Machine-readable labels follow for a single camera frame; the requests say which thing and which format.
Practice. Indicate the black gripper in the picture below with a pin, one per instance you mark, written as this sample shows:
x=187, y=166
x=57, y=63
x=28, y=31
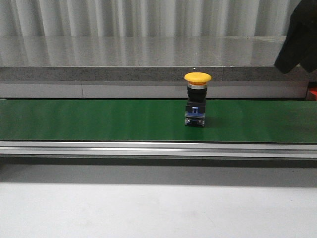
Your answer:
x=300, y=45

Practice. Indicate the green conveyor belt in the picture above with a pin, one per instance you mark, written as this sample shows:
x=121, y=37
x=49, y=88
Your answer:
x=163, y=120

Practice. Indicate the white pleated curtain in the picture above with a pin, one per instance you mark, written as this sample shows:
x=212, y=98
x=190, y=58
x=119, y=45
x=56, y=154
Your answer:
x=145, y=18

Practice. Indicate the grey stone counter ledge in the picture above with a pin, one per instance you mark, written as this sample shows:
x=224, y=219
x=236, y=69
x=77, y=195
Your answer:
x=83, y=58

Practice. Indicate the aluminium conveyor frame rail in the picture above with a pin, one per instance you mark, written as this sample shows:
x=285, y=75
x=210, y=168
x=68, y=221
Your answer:
x=161, y=149

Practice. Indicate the white panel under ledge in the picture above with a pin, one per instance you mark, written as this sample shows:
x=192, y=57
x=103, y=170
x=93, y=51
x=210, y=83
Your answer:
x=116, y=89

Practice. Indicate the red plastic tray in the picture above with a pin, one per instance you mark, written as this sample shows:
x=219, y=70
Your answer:
x=312, y=94

